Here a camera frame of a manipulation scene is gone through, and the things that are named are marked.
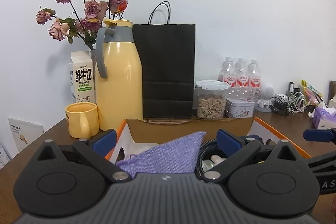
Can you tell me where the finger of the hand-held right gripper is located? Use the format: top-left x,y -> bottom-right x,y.
303,128 -> 336,143
306,150 -> 336,171

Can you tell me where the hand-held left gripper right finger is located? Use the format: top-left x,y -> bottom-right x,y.
202,128 -> 299,183

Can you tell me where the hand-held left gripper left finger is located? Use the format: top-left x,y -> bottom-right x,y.
37,129 -> 132,183

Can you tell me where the pearly plastic bag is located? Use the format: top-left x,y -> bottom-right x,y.
203,154 -> 228,171

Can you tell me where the translucent plastic container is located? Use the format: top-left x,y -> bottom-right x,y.
129,143 -> 161,157

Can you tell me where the orange cardboard box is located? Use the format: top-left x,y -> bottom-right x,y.
106,117 -> 311,180

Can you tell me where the purple drawstring pouch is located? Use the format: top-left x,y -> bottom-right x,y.
115,132 -> 206,175

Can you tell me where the purple tissue box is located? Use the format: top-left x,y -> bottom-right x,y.
308,106 -> 336,130

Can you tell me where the yellow mug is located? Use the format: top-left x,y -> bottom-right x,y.
65,102 -> 100,139

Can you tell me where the white printed tin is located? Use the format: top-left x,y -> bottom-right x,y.
225,97 -> 255,119

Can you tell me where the clear seed container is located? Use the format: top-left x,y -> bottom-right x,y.
195,80 -> 229,119

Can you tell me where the colourful snack packet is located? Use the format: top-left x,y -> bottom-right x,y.
301,79 -> 325,105

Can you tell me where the brown paper bag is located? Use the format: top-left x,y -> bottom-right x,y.
328,80 -> 336,109

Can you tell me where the white robot-shaped speaker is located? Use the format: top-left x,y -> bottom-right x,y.
256,82 -> 275,112

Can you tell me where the yellow thermos jug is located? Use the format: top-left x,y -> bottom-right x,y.
95,19 -> 143,131

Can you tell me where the white milk carton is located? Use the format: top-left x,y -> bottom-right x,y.
70,51 -> 96,104

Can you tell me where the glass flower vase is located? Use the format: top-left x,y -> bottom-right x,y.
90,49 -> 98,90

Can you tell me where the white printed card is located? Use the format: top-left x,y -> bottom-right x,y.
8,116 -> 45,154

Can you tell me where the black paper bag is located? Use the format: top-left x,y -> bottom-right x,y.
133,1 -> 196,119

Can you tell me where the white and blue leaflet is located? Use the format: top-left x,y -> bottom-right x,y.
0,143 -> 11,169

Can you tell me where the dried pink rose bouquet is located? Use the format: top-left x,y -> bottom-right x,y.
36,0 -> 129,51

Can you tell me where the tangle of charger cables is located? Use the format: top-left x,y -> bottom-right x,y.
270,91 -> 313,115

